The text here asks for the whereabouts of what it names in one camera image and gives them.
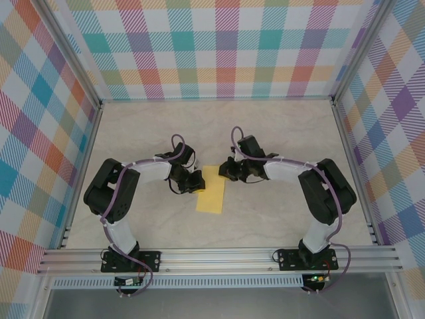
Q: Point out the yellow paper sheet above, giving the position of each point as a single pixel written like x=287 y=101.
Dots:
x=212 y=196

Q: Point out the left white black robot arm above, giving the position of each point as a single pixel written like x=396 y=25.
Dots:
x=152 y=172

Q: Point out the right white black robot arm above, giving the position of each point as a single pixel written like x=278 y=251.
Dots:
x=282 y=171

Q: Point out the thin aluminium table edge rail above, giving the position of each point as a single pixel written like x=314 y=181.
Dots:
x=216 y=98

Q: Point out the wide aluminium mounting rail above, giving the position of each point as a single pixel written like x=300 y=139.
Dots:
x=216 y=259

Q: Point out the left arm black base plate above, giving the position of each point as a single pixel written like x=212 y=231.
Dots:
x=151 y=260

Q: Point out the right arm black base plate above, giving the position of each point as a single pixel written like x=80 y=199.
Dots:
x=287 y=260

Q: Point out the aluminium frame post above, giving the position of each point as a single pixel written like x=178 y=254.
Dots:
x=362 y=50
x=71 y=53

